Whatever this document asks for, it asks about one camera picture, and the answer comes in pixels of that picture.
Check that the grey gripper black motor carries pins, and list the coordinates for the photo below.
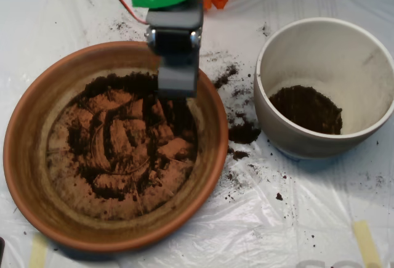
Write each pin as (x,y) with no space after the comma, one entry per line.
(174,42)

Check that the elongated spilled soil clump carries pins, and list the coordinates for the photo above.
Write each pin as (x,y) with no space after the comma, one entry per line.
(222,80)

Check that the large spilled soil pile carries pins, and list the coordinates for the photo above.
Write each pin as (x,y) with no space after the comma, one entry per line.
(243,134)

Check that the small spilled soil clump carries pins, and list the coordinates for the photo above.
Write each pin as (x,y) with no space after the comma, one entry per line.
(239,154)

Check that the white ceramic pot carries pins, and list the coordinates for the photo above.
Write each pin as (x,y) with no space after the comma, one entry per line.
(292,144)

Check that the tiny spilled soil crumb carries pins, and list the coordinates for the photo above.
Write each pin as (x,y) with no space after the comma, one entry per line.
(279,196)

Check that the terracotta saucer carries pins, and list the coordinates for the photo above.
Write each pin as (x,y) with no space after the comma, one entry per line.
(30,163)

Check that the clear plastic sheet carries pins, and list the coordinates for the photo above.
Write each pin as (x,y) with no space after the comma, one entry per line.
(277,234)

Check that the beige masking tape strip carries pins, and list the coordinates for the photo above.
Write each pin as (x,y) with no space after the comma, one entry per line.
(38,252)
(366,243)

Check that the dark object at edge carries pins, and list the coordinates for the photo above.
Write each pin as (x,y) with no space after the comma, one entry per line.
(2,248)

